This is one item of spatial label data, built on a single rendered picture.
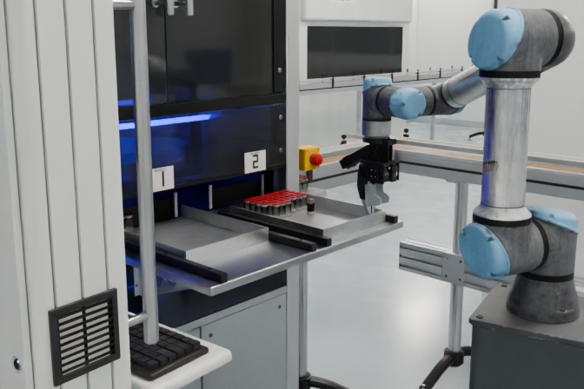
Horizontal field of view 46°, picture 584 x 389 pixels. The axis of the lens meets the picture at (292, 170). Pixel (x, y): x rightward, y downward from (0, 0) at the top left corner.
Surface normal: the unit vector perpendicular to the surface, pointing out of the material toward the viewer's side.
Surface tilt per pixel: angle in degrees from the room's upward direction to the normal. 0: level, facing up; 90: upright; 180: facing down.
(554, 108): 90
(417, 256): 90
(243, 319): 90
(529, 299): 73
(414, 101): 90
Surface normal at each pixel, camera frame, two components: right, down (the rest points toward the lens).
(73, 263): 0.79, 0.12
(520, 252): 0.47, 0.17
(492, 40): -0.88, -0.04
